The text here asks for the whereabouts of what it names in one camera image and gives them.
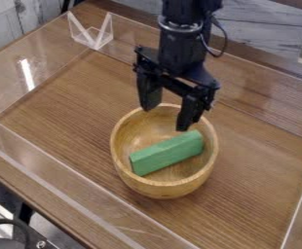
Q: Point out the black table leg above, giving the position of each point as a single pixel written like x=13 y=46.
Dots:
x=25 y=213

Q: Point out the brown wooden bowl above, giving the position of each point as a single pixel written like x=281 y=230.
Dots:
x=141 y=129

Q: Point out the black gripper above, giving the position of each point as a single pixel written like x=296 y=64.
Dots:
x=174 y=67

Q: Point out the clear acrylic corner bracket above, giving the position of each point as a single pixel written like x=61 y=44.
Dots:
x=96 y=38

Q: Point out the black metal base plate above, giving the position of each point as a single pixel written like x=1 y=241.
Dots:
x=30 y=235

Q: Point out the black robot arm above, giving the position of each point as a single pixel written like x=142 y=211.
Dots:
x=189 y=10

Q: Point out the green rectangular block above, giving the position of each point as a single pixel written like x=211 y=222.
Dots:
x=166 y=153

